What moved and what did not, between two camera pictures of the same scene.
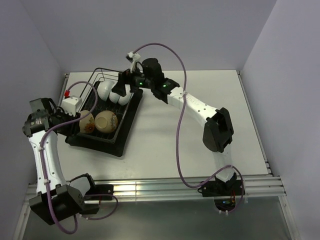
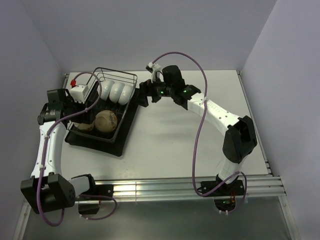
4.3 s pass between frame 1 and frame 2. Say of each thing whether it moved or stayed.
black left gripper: moved
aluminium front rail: stayed
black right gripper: moved
